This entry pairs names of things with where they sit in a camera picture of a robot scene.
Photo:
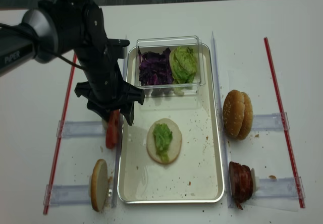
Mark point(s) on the acrylic rail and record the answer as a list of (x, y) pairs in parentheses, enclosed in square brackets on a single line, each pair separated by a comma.
[(270, 122), (56, 195), (77, 129), (277, 188)]

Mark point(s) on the left red tape strip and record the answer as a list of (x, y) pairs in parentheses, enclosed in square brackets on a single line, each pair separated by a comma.
[(59, 138)]

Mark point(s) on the right long acrylic divider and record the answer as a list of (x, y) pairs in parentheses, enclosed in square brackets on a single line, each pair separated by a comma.
[(224, 154)]

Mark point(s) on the tomato slice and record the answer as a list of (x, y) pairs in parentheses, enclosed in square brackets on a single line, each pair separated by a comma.
[(112, 132)]

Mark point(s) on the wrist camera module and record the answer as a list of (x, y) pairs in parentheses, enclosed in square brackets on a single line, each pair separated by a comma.
[(118, 47)]

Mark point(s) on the right red tape strip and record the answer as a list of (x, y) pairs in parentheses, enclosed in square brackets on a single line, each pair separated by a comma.
[(286, 133)]

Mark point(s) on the clear plastic container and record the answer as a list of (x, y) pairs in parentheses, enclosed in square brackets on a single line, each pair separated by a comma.
[(158, 45)]

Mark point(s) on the shredded purple cabbage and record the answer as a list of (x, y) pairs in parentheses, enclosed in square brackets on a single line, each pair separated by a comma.
[(154, 68)]

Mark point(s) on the sliced meat stack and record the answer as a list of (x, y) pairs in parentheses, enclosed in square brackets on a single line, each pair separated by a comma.
[(241, 182)]

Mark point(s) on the red tape strip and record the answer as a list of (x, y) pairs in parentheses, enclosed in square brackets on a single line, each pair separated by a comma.
[(59, 138), (286, 133)]

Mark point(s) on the lower right acrylic rail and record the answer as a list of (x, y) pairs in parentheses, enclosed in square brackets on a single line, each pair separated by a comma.
[(277, 188)]

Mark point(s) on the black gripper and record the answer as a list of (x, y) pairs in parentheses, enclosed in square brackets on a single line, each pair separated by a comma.
[(105, 88)]

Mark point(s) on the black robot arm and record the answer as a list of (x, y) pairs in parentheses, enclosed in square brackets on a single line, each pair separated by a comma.
[(55, 28)]

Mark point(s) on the upper left acrylic rail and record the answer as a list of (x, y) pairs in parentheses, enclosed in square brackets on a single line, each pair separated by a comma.
[(77, 129)]

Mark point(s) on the green lettuce in container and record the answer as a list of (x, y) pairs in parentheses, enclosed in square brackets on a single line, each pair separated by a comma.
[(183, 64)]

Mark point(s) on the left long acrylic divider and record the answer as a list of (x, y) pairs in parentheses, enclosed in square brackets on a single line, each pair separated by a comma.
[(113, 191)]

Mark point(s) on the lettuce on bun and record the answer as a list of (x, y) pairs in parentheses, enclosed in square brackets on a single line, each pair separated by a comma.
[(162, 139)]

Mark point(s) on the sesame bun top rear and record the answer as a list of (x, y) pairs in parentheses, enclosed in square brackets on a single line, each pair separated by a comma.
[(248, 118)]

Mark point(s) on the bun half standing left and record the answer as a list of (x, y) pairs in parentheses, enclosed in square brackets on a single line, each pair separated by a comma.
[(99, 185)]

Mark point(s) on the metal baking tray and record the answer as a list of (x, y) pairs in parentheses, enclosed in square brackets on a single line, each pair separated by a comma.
[(196, 176)]

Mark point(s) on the bottom bun slice on tray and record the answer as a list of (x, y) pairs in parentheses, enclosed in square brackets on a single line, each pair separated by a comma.
[(175, 145)]

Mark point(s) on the upper right acrylic rail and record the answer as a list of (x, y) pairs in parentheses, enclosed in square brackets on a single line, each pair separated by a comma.
[(270, 122)]

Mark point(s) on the long acrylic divider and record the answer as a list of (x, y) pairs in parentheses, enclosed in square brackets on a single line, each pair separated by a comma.
[(224, 154), (113, 191)]

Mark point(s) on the lower left acrylic rail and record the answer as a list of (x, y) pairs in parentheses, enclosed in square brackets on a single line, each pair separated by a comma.
[(56, 195)]

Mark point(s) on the white meat holder block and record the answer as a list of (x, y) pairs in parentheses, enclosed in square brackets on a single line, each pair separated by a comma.
[(255, 180)]

